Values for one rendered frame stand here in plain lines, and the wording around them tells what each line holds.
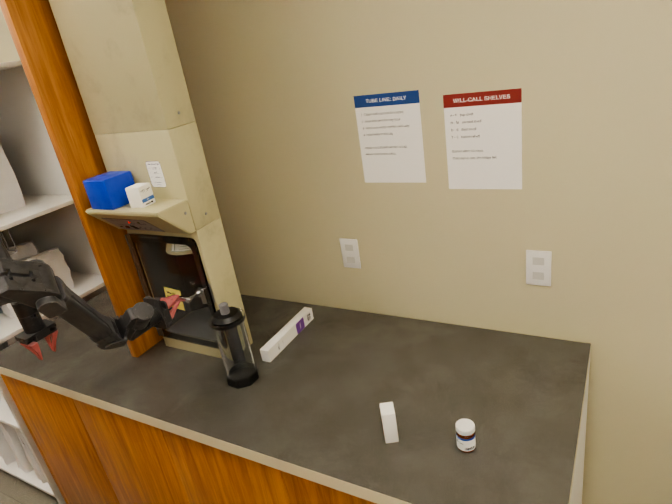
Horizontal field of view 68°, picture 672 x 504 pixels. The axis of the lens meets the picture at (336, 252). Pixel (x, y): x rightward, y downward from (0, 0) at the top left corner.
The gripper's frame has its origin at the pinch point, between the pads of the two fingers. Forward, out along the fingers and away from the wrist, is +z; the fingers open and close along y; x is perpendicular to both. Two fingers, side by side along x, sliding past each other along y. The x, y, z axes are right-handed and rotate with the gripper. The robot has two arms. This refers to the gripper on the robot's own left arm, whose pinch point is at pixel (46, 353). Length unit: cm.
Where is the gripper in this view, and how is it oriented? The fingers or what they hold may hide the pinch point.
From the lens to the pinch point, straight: 186.0
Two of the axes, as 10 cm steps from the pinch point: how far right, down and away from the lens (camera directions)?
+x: -8.7, -0.6, 4.9
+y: 4.7, -4.3, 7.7
